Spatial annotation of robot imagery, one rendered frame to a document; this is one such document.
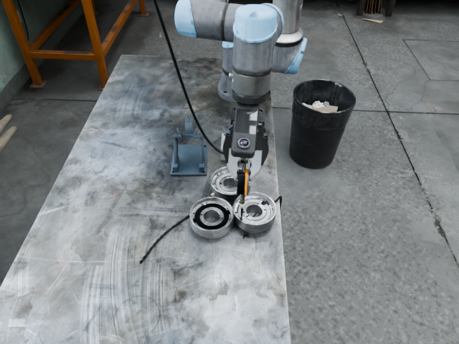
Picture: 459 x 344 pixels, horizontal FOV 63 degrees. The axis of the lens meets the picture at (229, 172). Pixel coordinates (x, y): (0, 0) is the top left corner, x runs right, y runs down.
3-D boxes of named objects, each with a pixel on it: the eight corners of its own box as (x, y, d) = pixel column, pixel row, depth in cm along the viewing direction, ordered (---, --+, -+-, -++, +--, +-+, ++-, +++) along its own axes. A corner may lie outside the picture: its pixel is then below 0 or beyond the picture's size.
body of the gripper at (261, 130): (263, 132, 86) (268, 82, 79) (263, 152, 79) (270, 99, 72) (229, 130, 86) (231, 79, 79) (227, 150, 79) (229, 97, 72)
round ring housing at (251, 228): (251, 243, 88) (252, 232, 85) (223, 215, 94) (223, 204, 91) (283, 221, 93) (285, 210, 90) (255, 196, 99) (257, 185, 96)
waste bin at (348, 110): (343, 174, 221) (362, 114, 191) (285, 172, 221) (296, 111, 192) (333, 138, 245) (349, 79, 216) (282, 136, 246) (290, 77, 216)
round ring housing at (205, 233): (197, 246, 87) (196, 235, 84) (185, 213, 94) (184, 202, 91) (239, 235, 89) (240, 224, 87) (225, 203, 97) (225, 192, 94)
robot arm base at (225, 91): (218, 80, 141) (218, 54, 134) (259, 81, 141) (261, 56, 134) (216, 102, 130) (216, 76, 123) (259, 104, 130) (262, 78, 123)
